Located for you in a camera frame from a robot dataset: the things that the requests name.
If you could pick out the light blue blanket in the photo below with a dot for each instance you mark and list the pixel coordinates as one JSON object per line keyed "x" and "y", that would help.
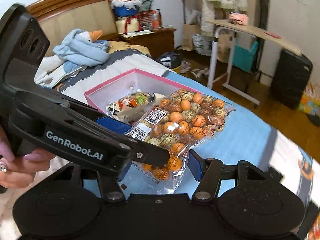
{"x": 78, "y": 50}

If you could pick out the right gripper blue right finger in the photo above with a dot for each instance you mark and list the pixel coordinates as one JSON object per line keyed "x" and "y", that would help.
{"x": 199, "y": 166}

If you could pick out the wooden nightstand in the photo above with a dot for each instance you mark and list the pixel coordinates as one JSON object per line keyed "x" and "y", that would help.
{"x": 158, "y": 43}

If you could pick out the instant noodle packet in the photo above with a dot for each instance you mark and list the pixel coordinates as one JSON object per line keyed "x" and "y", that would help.
{"x": 132, "y": 107}

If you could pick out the goose plush toy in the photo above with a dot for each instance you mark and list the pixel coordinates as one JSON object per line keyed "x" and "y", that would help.
{"x": 50, "y": 71}

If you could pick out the wooden upholstered headboard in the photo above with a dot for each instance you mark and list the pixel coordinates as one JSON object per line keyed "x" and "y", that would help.
{"x": 58, "y": 17}

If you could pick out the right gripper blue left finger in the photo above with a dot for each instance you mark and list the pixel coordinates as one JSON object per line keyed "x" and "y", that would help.
{"x": 119, "y": 128}

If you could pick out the large coated peanuts bag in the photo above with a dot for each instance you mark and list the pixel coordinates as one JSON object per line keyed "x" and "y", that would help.
{"x": 177, "y": 123}

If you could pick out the black suitcase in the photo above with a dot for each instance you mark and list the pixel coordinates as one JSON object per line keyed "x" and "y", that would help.
{"x": 290, "y": 79}

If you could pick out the brown paper bag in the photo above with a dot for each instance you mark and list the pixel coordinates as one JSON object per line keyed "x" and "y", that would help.
{"x": 189, "y": 30}

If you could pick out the pink tissue pack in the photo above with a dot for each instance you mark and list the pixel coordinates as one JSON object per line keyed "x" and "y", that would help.
{"x": 238, "y": 18}

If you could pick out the pink cardboard box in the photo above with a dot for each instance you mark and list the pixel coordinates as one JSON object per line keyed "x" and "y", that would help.
{"x": 129, "y": 82}

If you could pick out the person's left hand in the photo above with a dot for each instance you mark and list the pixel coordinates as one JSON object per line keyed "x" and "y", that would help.
{"x": 19, "y": 172}

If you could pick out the wooden rolling side table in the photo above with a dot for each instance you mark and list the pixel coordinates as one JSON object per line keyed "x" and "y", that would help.
{"x": 239, "y": 29}

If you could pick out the patterned bed sheet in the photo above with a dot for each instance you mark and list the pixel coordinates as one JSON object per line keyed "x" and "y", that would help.
{"x": 245, "y": 137}

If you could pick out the teal shopping bag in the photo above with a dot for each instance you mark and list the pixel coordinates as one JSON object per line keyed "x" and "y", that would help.
{"x": 243, "y": 58}

